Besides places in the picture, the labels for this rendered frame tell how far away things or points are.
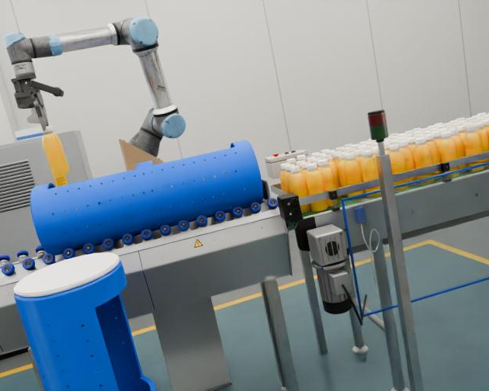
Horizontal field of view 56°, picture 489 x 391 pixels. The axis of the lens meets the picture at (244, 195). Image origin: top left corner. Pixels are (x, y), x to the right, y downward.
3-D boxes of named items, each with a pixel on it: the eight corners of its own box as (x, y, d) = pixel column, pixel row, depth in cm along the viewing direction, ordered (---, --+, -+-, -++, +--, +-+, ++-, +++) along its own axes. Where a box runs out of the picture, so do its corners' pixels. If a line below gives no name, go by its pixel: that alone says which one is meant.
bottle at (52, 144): (72, 173, 181) (58, 127, 176) (54, 178, 178) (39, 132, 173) (69, 171, 187) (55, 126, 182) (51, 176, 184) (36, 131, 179)
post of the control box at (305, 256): (318, 351, 250) (284, 174, 231) (325, 349, 251) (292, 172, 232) (320, 354, 246) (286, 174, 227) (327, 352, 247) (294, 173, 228)
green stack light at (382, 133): (367, 140, 169) (365, 126, 168) (383, 136, 170) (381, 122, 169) (376, 140, 163) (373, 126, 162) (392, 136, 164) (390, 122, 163)
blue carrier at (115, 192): (60, 247, 198) (41, 183, 193) (253, 199, 212) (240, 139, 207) (44, 264, 170) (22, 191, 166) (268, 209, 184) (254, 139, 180)
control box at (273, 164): (268, 177, 233) (264, 157, 231) (304, 167, 236) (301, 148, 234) (272, 179, 223) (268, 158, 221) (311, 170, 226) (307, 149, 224)
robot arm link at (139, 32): (177, 129, 224) (141, 14, 201) (191, 134, 213) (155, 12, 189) (155, 139, 219) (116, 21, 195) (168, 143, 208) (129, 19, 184)
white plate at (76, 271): (13, 303, 107) (15, 309, 107) (128, 264, 119) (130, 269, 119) (12, 275, 132) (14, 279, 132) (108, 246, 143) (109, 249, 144)
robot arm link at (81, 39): (133, 17, 210) (22, 33, 186) (143, 15, 201) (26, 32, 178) (139, 43, 214) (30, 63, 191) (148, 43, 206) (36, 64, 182)
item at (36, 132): (18, 142, 326) (15, 131, 325) (54, 135, 334) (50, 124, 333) (17, 141, 315) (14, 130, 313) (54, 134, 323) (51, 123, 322)
